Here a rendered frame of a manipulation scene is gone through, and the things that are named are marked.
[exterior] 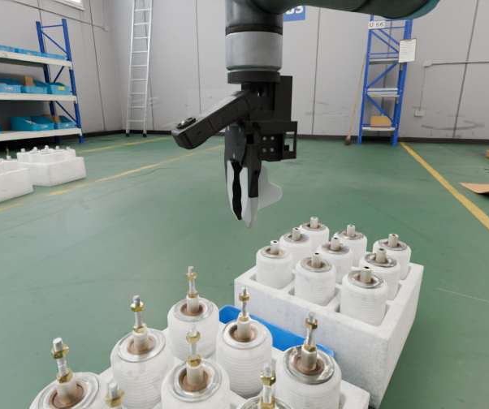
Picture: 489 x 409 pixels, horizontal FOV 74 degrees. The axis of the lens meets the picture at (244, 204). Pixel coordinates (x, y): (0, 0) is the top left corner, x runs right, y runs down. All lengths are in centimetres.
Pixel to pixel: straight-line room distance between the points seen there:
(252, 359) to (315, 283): 29
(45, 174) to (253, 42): 272
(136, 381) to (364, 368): 47
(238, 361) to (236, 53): 45
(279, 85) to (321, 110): 615
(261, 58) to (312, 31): 634
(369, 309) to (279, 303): 20
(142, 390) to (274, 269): 42
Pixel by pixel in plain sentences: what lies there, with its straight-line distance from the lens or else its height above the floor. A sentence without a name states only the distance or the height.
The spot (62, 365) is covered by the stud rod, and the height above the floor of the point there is 30.
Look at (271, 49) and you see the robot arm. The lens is 45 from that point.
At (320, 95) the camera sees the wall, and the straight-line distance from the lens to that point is 662.
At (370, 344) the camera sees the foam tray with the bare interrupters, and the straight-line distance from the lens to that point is 77.
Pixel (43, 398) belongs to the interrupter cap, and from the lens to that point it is 56.
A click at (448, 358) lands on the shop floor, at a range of 106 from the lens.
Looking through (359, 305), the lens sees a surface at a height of 21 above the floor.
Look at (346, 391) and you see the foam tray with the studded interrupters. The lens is 63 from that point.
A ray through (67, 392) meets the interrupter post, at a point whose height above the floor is 27.
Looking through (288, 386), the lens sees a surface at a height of 24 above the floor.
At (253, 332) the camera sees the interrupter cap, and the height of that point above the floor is 25.
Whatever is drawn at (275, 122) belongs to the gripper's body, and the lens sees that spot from 45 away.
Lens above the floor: 62
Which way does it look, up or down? 17 degrees down
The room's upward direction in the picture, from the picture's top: straight up
